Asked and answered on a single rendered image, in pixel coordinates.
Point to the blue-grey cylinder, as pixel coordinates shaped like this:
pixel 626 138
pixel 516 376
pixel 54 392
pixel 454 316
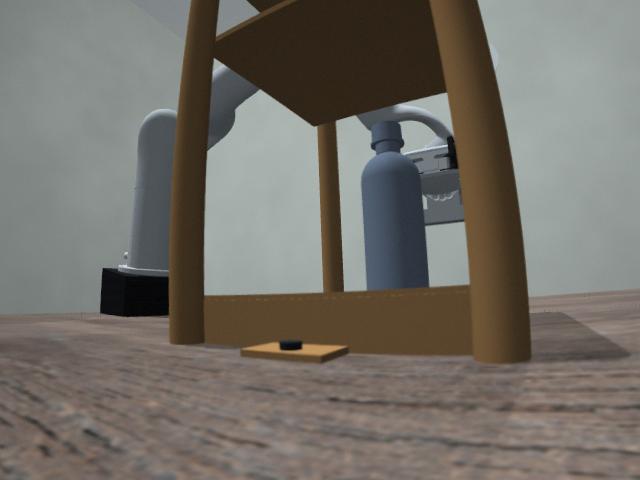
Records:
pixel 393 214

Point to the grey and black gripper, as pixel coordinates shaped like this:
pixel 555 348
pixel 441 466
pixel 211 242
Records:
pixel 438 183

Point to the brown wooden shelving unit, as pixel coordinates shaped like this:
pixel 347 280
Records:
pixel 327 60

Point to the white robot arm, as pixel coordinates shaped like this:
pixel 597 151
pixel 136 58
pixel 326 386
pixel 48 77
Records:
pixel 148 249

